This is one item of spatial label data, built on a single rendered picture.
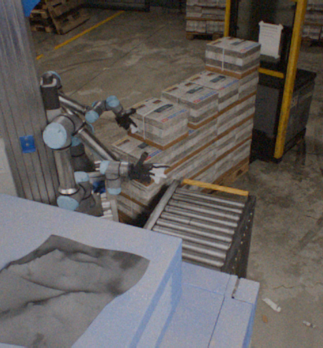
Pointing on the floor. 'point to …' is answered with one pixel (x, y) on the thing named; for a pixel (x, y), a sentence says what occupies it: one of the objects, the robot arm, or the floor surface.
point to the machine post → (246, 294)
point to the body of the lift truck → (300, 97)
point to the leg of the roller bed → (245, 253)
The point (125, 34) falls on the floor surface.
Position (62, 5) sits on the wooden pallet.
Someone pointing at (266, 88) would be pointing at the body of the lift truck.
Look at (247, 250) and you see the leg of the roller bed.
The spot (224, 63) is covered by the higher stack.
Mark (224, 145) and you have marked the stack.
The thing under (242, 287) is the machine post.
